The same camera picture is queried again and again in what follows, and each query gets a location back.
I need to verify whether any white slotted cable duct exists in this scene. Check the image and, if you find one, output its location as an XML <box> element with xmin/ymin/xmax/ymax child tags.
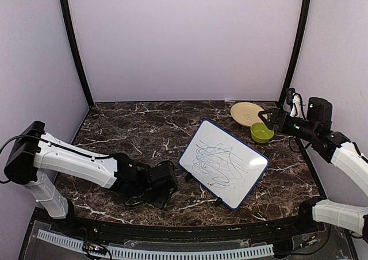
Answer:
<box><xmin>36</xmin><ymin>230</ymin><xmax>274</xmax><ymax>260</ymax></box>

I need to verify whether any beige plate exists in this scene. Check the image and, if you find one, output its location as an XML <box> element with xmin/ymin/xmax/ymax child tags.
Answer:
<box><xmin>230</xmin><ymin>102</ymin><xmax>264</xmax><ymax>127</ymax></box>

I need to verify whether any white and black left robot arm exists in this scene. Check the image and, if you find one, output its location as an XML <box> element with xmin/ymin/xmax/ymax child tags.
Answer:
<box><xmin>3</xmin><ymin>121</ymin><xmax>178</xmax><ymax>235</ymax></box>

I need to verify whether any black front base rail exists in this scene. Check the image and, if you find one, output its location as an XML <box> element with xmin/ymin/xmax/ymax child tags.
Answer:
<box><xmin>34</xmin><ymin>207</ymin><xmax>328</xmax><ymax>245</ymax></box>

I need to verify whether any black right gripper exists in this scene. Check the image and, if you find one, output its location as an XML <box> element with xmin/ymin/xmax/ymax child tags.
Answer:
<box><xmin>259</xmin><ymin>108</ymin><xmax>319</xmax><ymax>143</ymax></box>

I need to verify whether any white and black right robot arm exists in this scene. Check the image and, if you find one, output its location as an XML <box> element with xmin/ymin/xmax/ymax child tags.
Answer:
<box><xmin>258</xmin><ymin>97</ymin><xmax>367</xmax><ymax>240</ymax></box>

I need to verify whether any lime green bowl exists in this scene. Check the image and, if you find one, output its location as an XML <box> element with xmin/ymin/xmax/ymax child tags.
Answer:
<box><xmin>250</xmin><ymin>123</ymin><xmax>274</xmax><ymax>144</ymax></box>

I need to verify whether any black left frame post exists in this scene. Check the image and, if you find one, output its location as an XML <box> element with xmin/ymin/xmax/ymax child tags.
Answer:
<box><xmin>59</xmin><ymin>0</ymin><xmax>94</xmax><ymax>108</ymax></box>

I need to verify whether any black frame post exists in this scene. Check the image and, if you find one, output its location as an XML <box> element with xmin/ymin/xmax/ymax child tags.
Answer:
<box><xmin>277</xmin><ymin>0</ymin><xmax>311</xmax><ymax>107</ymax></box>
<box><xmin>59</xmin><ymin>0</ymin><xmax>94</xmax><ymax>108</ymax></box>

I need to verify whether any black right frame post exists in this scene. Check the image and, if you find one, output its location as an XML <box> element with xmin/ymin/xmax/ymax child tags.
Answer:
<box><xmin>277</xmin><ymin>0</ymin><xmax>311</xmax><ymax>107</ymax></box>

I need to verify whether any black whiteboard stand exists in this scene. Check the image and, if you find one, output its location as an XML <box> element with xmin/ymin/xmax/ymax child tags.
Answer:
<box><xmin>185</xmin><ymin>173</ymin><xmax>223</xmax><ymax>207</ymax></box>

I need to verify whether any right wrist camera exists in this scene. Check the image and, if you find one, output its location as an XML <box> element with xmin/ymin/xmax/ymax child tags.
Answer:
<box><xmin>286</xmin><ymin>87</ymin><xmax>305</xmax><ymax>118</ymax></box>

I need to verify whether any blue framed whiteboard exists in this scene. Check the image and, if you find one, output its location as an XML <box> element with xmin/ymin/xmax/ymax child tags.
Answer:
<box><xmin>178</xmin><ymin>120</ymin><xmax>270</xmax><ymax>211</ymax></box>

